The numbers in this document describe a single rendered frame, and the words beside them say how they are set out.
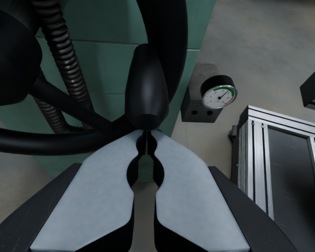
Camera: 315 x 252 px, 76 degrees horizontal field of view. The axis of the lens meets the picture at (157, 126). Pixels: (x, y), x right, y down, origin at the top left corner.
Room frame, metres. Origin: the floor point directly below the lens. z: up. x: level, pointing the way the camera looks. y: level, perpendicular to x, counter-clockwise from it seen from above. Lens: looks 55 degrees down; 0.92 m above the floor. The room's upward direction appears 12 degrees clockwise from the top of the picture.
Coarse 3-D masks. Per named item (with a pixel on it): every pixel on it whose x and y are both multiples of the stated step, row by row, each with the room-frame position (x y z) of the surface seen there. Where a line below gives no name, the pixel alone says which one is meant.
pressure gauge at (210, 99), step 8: (208, 80) 0.28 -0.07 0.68; (216, 80) 0.28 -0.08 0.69; (224, 80) 0.28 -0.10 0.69; (232, 80) 0.30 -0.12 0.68; (200, 88) 0.28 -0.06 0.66; (208, 88) 0.27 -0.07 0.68; (216, 88) 0.27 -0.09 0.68; (224, 88) 0.27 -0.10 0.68; (232, 88) 0.27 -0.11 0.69; (208, 96) 0.26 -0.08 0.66; (216, 96) 0.27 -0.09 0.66; (224, 96) 0.27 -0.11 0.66; (232, 96) 0.27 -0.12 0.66; (208, 104) 0.27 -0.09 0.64; (216, 104) 0.27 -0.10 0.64; (224, 104) 0.27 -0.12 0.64
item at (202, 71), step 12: (192, 72) 0.37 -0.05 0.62; (204, 72) 0.38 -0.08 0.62; (216, 72) 0.39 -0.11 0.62; (192, 84) 0.33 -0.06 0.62; (192, 96) 0.30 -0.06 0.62; (180, 108) 0.32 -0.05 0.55; (192, 108) 0.29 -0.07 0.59; (204, 108) 0.30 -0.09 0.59; (192, 120) 0.29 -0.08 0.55; (204, 120) 0.30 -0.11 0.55
